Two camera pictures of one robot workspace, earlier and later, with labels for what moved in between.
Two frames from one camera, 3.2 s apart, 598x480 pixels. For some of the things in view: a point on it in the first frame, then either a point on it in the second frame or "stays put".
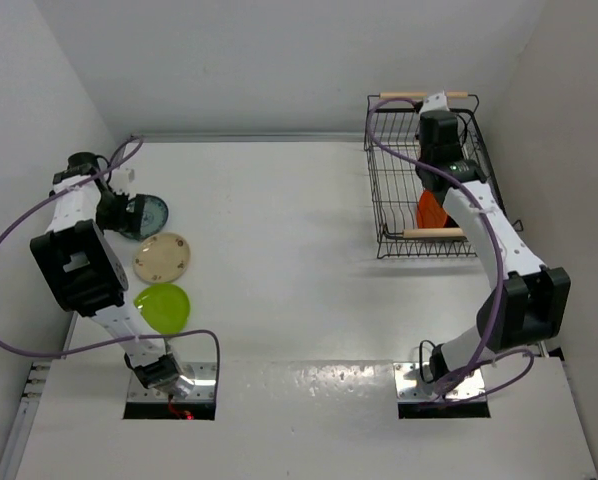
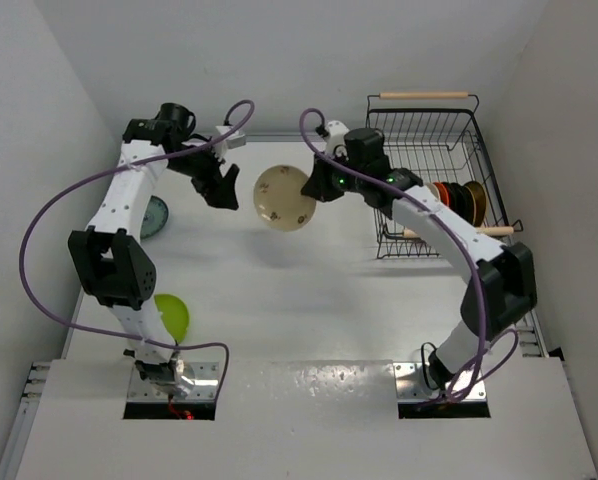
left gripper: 124,220 to 215,188
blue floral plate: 155,217 stays put
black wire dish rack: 391,141 stays put
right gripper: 462,157 to 319,185
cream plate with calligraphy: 161,258 to 279,201
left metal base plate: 204,386 stays put
